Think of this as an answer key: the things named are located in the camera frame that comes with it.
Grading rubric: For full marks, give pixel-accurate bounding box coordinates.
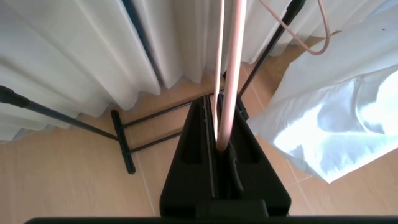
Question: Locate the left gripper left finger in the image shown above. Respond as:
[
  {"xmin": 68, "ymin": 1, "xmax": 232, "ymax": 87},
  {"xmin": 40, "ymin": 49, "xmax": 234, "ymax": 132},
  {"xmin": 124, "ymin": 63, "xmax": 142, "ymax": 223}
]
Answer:
[{"xmin": 160, "ymin": 95, "xmax": 218, "ymax": 218}]

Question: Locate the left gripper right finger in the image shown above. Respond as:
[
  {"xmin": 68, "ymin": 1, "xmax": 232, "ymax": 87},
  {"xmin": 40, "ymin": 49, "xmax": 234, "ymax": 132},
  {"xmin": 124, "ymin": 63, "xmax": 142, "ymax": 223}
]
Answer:
[{"xmin": 217, "ymin": 94, "xmax": 292, "ymax": 218}]

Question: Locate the white printed t-shirt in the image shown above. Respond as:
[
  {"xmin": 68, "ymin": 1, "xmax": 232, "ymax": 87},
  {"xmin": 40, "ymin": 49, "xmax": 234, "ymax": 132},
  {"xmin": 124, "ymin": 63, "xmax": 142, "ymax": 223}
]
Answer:
[{"xmin": 248, "ymin": 0, "xmax": 398, "ymax": 184}]

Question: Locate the black clothes rack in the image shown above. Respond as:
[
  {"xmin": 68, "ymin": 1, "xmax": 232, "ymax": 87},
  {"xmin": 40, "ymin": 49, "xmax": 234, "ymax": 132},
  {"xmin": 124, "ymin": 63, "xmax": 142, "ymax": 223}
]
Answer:
[{"xmin": 0, "ymin": 0, "xmax": 307, "ymax": 175}]

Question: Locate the white curtain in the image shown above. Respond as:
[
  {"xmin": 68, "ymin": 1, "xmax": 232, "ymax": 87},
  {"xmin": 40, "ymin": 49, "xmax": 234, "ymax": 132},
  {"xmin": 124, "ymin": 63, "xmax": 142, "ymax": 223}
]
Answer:
[
  {"xmin": 133, "ymin": 0, "xmax": 386, "ymax": 90},
  {"xmin": 0, "ymin": 0, "xmax": 161, "ymax": 141}
]

